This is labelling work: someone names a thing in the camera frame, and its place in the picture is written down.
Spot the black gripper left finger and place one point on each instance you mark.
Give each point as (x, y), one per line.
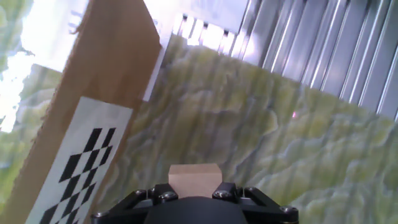
(133, 205)

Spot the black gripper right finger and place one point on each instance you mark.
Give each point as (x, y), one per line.
(261, 207)

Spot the small wooden cube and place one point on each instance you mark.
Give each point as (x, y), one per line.
(194, 180)

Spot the cardboard sheet with checkerboard print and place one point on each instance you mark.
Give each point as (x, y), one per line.
(105, 62)

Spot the green marble pattern mat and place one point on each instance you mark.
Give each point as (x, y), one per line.
(248, 124)

